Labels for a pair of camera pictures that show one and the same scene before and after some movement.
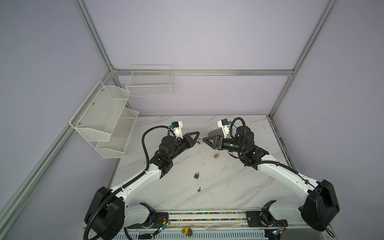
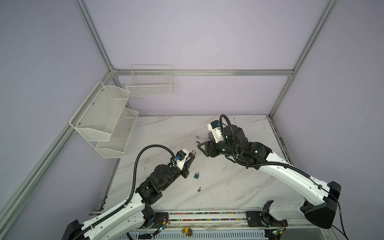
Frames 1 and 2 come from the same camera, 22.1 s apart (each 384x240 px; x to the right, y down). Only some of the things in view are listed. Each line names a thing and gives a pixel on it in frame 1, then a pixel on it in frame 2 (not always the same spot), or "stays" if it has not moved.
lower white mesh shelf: (120, 136) stays
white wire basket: (151, 80) stays
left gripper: (187, 138) to (185, 168)
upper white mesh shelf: (96, 118) stays
